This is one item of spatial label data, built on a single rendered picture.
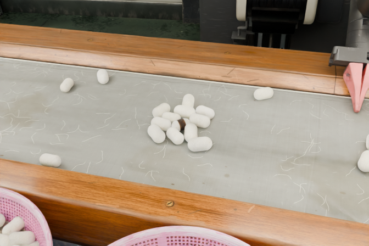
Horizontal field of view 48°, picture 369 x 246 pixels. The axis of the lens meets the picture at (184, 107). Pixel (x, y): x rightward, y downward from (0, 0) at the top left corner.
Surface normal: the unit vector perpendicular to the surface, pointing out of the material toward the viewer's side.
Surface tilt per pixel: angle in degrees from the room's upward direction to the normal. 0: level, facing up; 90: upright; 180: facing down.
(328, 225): 0
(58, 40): 0
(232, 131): 0
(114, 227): 90
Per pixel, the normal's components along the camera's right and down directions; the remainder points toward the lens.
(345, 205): -0.04, -0.81
